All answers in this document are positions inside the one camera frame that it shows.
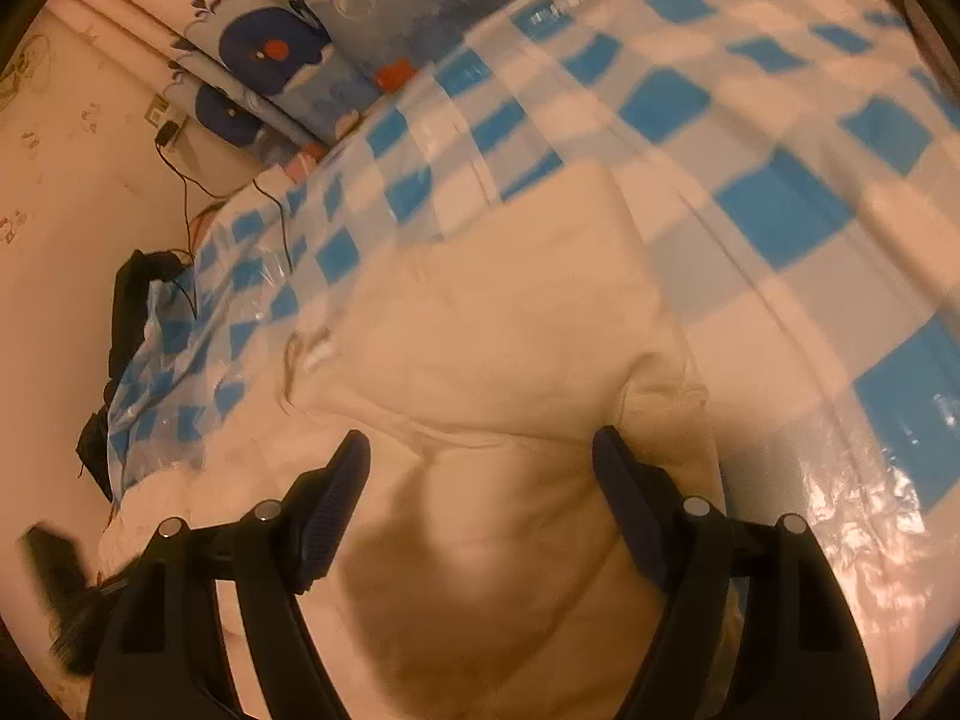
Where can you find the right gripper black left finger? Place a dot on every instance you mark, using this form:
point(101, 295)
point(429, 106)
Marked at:
point(163, 653)

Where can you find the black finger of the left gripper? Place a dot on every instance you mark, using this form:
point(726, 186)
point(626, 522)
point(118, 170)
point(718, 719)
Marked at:
point(81, 609)

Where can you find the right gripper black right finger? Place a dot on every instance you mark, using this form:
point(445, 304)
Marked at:
point(800, 656)

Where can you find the cream quilted puffer jacket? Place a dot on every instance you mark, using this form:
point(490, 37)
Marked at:
point(482, 575)

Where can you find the blue checkered plastic storage bag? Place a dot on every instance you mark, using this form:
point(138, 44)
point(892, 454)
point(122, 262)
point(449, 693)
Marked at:
point(792, 168)

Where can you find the black garment at bedside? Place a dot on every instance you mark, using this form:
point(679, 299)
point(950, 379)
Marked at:
point(127, 331)

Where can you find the whale print bed sheet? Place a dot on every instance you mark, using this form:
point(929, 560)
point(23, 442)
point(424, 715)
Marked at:
point(270, 76)

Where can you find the white wall power socket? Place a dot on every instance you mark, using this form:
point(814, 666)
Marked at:
point(160, 111)

